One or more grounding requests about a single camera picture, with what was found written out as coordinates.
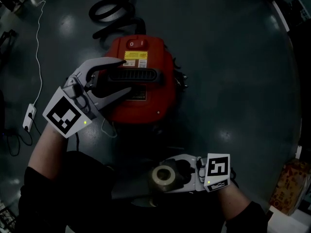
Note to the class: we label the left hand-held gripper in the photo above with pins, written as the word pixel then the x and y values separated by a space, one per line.
pixel 63 113

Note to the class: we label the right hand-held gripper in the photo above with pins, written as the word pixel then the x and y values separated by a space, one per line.
pixel 218 169

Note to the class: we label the white board edge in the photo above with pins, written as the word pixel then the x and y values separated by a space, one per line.
pixel 281 16

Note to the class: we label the red vacuum cleaner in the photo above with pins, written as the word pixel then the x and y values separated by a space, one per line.
pixel 145 105

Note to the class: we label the person's black clothing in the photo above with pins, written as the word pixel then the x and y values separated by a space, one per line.
pixel 73 190

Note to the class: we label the person's left forearm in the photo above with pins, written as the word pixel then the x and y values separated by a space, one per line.
pixel 47 152

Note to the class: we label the patterned cardboard box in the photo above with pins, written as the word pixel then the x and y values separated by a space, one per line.
pixel 290 188

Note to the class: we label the person's right forearm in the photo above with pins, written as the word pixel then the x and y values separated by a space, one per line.
pixel 234 203

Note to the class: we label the white power strip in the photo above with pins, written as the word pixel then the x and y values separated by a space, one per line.
pixel 29 118

